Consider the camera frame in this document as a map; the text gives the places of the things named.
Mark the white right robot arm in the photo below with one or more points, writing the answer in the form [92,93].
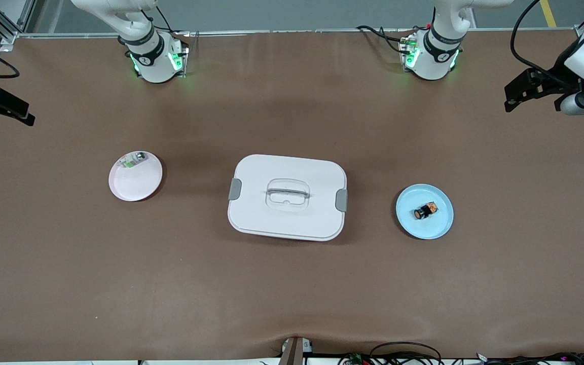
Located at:
[152,61]

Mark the brown table mat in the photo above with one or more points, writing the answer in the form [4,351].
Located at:
[292,289]

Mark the orange and black switch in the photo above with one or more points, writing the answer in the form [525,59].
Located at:
[425,211]

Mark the pink round plate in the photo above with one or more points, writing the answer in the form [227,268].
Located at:
[137,180]

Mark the white lidded container box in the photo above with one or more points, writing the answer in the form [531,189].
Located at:
[287,218]

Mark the light blue round plate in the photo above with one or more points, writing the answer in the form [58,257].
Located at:
[426,228]

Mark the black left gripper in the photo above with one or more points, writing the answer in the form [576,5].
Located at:
[558,77]

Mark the small green electronic component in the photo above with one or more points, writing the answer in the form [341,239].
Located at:
[131,161]

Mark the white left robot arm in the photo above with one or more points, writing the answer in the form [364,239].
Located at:
[434,58]

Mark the grey metal bracket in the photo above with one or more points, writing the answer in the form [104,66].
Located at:
[294,352]

